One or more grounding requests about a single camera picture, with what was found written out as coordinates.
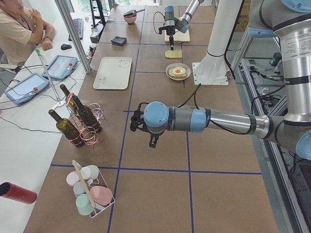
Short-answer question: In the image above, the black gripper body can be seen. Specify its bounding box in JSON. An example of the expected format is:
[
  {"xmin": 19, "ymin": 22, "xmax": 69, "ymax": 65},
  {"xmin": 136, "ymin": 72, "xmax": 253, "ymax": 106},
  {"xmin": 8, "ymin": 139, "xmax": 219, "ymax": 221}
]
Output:
[
  {"xmin": 148, "ymin": 129, "xmax": 164, "ymax": 137},
  {"xmin": 166, "ymin": 25, "xmax": 175, "ymax": 36}
]

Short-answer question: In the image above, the cream bear tray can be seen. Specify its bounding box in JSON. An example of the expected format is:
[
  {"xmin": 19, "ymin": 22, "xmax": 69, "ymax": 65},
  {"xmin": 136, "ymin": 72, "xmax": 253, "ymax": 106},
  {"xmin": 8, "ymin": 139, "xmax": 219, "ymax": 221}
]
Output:
[{"xmin": 93, "ymin": 57, "xmax": 132, "ymax": 90}]

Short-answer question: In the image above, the wooden cutting board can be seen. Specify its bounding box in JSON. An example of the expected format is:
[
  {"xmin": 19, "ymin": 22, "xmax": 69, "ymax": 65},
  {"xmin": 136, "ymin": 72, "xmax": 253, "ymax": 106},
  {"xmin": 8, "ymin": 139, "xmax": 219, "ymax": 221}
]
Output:
[{"xmin": 173, "ymin": 31, "xmax": 190, "ymax": 44}]

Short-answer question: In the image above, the fried egg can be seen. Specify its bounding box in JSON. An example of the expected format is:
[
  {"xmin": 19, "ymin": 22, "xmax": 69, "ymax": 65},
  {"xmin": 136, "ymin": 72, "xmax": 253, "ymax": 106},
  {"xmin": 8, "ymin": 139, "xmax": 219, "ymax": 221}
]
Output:
[{"xmin": 172, "ymin": 67, "xmax": 186, "ymax": 75}]

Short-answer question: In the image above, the white plate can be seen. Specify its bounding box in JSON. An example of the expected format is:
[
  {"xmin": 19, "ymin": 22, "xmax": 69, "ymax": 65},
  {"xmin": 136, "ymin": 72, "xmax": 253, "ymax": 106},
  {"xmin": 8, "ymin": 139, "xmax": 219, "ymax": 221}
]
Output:
[{"xmin": 166, "ymin": 63, "xmax": 191, "ymax": 81}]

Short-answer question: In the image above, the pink bowl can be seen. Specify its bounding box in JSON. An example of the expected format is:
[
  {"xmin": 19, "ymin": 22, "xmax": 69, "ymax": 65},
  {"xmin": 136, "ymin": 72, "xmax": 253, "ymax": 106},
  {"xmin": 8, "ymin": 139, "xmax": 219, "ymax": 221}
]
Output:
[{"xmin": 123, "ymin": 13, "xmax": 137, "ymax": 24}]

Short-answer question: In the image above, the metal scoop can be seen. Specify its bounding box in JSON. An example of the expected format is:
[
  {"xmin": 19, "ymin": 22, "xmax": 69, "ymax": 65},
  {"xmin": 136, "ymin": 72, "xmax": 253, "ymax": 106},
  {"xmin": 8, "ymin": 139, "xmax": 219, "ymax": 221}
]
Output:
[{"xmin": 123, "ymin": 9, "xmax": 145, "ymax": 18}]

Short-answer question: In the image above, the grey folded cloth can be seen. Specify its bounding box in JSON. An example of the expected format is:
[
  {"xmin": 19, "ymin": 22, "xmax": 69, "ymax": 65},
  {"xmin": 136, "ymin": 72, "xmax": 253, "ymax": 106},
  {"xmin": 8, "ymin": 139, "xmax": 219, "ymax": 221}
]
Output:
[{"xmin": 111, "ymin": 36, "xmax": 127, "ymax": 46}]

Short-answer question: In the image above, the white cup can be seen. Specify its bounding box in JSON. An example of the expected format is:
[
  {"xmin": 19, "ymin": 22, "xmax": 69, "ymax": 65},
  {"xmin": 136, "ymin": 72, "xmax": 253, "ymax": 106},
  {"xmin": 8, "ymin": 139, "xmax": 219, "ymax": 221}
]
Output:
[{"xmin": 80, "ymin": 165, "xmax": 99, "ymax": 180}]

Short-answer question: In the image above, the cardboard box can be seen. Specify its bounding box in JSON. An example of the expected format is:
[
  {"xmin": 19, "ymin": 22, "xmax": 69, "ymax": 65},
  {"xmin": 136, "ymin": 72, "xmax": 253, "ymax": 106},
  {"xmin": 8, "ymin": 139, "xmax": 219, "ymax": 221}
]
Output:
[{"xmin": 235, "ymin": 0, "xmax": 251, "ymax": 32}]

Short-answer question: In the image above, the green wine bottle middle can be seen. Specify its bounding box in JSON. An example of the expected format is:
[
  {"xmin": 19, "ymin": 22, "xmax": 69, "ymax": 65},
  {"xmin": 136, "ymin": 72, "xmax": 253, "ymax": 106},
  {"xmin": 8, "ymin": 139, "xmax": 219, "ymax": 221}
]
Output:
[{"xmin": 72, "ymin": 94, "xmax": 102, "ymax": 133}]

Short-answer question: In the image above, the green wine bottle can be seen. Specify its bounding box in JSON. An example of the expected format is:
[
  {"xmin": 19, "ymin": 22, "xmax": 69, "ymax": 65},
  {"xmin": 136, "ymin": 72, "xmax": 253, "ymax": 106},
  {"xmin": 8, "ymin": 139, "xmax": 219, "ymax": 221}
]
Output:
[
  {"xmin": 72, "ymin": 94, "xmax": 102, "ymax": 133},
  {"xmin": 48, "ymin": 109, "xmax": 85, "ymax": 147},
  {"xmin": 60, "ymin": 84, "xmax": 77, "ymax": 112}
]

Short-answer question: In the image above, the black power strip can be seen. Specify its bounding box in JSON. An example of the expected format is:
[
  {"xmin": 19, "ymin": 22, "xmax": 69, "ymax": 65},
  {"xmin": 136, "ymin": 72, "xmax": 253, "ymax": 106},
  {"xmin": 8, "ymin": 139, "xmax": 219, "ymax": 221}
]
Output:
[{"xmin": 90, "ymin": 23, "xmax": 104, "ymax": 44}]

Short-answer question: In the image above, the green wine bottle front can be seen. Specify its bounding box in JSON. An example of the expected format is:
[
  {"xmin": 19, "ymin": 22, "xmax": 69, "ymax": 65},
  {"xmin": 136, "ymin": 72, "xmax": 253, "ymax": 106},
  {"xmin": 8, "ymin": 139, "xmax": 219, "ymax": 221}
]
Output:
[{"xmin": 48, "ymin": 109, "xmax": 85, "ymax": 147}]

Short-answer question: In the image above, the green wine bottle rear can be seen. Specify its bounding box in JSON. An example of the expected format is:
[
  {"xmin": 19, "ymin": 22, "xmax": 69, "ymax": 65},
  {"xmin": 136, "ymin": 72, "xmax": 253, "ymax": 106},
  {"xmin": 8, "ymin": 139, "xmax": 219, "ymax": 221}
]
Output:
[{"xmin": 60, "ymin": 84, "xmax": 77, "ymax": 112}]

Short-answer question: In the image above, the grey cup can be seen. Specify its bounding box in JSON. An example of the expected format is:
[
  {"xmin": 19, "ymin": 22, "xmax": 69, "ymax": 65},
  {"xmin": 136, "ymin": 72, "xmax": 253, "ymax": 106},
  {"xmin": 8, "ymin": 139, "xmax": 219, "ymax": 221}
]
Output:
[{"xmin": 73, "ymin": 181, "xmax": 86, "ymax": 198}]

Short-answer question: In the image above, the light pink cup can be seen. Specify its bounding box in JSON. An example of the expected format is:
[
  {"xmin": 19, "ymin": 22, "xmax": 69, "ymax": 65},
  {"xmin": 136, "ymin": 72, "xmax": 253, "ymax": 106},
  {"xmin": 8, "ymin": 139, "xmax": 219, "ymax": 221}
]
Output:
[{"xmin": 66, "ymin": 171, "xmax": 80, "ymax": 187}]

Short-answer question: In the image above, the black keyboard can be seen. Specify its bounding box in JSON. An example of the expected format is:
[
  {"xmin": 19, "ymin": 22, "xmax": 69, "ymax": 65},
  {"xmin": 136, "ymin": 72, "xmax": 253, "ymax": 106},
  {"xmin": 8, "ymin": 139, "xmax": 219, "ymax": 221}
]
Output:
[{"xmin": 72, "ymin": 18, "xmax": 84, "ymax": 40}]

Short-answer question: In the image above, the mint green cup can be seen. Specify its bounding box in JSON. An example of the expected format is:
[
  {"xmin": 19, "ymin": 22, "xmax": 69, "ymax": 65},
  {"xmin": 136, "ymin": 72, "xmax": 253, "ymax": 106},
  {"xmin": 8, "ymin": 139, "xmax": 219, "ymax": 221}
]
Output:
[{"xmin": 75, "ymin": 194, "xmax": 94, "ymax": 216}]

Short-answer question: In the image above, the black computer mouse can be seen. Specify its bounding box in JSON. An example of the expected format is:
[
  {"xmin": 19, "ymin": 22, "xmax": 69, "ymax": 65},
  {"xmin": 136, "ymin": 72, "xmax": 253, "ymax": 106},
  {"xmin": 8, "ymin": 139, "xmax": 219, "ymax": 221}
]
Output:
[{"xmin": 60, "ymin": 44, "xmax": 72, "ymax": 50}]

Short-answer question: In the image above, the far blue teach pendant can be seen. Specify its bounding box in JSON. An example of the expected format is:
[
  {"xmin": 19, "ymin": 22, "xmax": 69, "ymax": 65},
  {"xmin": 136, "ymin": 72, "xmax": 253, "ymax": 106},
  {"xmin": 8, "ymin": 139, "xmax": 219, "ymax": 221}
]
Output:
[{"xmin": 47, "ymin": 55, "xmax": 78, "ymax": 80}]

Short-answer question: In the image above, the blue teach pendant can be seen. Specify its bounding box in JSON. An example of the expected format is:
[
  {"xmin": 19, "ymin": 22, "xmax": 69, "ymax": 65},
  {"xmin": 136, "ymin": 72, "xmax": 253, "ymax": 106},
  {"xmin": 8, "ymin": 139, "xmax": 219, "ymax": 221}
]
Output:
[
  {"xmin": 47, "ymin": 55, "xmax": 78, "ymax": 80},
  {"xmin": 4, "ymin": 72, "xmax": 50, "ymax": 105}
]

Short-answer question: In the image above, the metal rod with green tip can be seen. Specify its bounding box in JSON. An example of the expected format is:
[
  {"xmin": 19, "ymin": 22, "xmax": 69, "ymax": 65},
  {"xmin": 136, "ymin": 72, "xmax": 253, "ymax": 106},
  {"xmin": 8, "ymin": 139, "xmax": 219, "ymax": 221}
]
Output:
[{"xmin": 35, "ymin": 49, "xmax": 65, "ymax": 110}]

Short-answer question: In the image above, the near blue teach pendant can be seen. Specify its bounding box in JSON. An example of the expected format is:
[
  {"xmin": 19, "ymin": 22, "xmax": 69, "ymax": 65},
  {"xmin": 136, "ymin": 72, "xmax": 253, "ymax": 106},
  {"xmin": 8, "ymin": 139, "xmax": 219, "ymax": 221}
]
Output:
[{"xmin": 4, "ymin": 72, "xmax": 50, "ymax": 105}]

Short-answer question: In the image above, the seated person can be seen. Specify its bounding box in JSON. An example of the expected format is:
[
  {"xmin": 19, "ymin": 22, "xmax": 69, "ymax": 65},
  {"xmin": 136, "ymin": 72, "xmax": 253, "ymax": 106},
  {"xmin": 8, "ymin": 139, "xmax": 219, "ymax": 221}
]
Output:
[{"xmin": 0, "ymin": 0, "xmax": 55, "ymax": 66}]

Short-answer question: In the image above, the red cylinder tube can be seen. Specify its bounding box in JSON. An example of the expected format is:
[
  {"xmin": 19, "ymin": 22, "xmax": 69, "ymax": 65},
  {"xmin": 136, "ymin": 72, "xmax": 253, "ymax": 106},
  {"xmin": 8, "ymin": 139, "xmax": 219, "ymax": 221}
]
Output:
[{"xmin": 0, "ymin": 182, "xmax": 37, "ymax": 204}]

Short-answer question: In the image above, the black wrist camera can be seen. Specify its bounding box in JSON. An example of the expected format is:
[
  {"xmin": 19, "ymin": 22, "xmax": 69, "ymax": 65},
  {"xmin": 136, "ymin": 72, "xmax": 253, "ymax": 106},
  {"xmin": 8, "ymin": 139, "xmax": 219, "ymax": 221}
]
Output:
[
  {"xmin": 158, "ymin": 26, "xmax": 167, "ymax": 34},
  {"xmin": 130, "ymin": 102, "xmax": 149, "ymax": 133}
]

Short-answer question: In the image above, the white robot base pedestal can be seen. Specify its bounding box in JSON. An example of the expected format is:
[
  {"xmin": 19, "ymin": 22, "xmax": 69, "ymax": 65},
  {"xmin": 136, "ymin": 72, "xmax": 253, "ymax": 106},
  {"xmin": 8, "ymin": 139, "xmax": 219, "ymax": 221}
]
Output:
[{"xmin": 192, "ymin": 0, "xmax": 243, "ymax": 85}]

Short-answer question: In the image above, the copper wire bottle rack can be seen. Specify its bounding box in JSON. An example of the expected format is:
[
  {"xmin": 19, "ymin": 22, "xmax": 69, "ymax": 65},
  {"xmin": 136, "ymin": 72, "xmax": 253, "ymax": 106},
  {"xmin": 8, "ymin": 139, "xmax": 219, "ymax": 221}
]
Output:
[{"xmin": 66, "ymin": 93, "xmax": 104, "ymax": 147}]

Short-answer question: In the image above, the wooden rack handle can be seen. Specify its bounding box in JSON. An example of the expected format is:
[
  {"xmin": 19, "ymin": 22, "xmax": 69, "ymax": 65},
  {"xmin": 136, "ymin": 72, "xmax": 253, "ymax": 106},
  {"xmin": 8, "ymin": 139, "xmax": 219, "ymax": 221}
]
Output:
[{"xmin": 72, "ymin": 160, "xmax": 96, "ymax": 208}]

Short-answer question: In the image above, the aluminium frame post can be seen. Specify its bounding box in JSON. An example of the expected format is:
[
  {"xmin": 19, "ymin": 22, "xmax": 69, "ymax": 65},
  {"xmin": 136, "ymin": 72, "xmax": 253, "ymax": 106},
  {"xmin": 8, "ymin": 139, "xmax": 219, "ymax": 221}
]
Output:
[{"xmin": 55, "ymin": 0, "xmax": 91, "ymax": 74}]

